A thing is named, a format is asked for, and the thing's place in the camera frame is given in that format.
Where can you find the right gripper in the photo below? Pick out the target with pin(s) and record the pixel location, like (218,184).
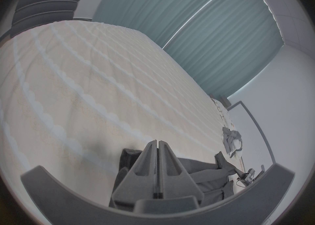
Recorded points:
(249,176)

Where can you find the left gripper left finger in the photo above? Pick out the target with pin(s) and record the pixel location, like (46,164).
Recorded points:
(140,182)

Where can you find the black T-shirt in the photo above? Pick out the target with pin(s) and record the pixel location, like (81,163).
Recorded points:
(211,172)

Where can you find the blue-green curtain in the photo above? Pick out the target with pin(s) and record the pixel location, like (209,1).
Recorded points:
(233,46)
(160,4)

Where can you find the bed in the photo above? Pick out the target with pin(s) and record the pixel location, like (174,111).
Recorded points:
(98,83)

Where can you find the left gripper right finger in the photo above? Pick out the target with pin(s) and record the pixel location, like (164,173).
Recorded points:
(177,182)

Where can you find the pile of clothes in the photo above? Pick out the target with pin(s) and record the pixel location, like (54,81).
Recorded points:
(230,137)

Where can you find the white door with grey frame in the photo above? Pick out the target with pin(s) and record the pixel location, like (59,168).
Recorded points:
(246,130)

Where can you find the small grey side table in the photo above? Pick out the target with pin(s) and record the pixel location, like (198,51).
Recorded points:
(224,99)

